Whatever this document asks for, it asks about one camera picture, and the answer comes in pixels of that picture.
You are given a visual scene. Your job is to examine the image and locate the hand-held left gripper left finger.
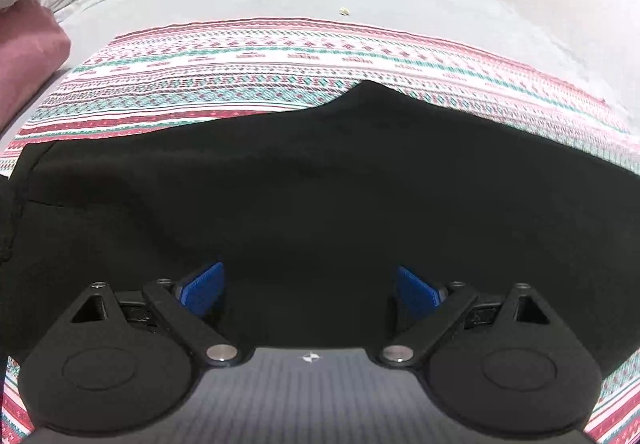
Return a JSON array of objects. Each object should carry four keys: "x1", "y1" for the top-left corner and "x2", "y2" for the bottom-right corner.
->
[{"x1": 70, "y1": 261, "x2": 242, "y2": 369}]

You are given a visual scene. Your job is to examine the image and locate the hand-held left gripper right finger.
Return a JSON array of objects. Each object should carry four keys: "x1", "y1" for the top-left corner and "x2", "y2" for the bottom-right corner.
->
[{"x1": 377, "y1": 266, "x2": 551, "y2": 369}]

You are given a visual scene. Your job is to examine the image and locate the black pants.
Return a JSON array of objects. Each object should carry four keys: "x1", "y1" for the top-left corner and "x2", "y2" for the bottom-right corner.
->
[{"x1": 0, "y1": 80, "x2": 640, "y2": 381}]

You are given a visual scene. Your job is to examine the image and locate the black folded garment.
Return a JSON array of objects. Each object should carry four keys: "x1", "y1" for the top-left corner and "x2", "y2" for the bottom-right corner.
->
[{"x1": 0, "y1": 179, "x2": 21, "y2": 267}]

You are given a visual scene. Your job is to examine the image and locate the striped patterned blanket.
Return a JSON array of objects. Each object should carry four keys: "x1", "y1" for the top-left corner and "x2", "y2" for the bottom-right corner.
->
[{"x1": 0, "y1": 15, "x2": 640, "y2": 444}]

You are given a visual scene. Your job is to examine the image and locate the lower pink pillow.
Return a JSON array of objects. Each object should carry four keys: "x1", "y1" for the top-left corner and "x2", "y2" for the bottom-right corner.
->
[{"x1": 0, "y1": 3, "x2": 71, "y2": 132}]

